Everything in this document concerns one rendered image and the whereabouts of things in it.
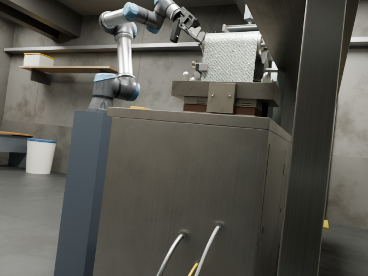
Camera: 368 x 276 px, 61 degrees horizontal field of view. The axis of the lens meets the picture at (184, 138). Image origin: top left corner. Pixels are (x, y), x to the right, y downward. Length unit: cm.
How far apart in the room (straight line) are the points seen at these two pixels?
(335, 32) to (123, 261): 107
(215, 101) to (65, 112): 557
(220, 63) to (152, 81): 414
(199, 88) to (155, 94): 423
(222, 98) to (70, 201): 103
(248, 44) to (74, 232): 127
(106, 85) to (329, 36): 138
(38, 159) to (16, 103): 193
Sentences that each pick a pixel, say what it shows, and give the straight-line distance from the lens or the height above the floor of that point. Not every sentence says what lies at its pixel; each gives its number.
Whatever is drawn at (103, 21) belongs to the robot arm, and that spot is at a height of 143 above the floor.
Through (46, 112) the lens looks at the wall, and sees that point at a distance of 695.
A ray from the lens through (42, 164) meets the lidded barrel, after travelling 610.
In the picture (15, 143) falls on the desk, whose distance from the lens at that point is 664.
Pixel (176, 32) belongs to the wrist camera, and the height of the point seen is 133.
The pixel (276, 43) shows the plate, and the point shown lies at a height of 114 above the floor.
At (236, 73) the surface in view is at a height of 111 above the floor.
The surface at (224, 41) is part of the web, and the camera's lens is 146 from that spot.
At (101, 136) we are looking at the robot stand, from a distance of 168.
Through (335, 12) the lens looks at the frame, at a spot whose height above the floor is 101.
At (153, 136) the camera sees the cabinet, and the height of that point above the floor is 80.
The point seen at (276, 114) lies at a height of 95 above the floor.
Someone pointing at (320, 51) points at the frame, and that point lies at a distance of 56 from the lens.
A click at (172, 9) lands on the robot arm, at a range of 167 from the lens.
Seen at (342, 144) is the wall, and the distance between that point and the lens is 467.
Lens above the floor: 77
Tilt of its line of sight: 2 degrees up
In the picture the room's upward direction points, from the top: 7 degrees clockwise
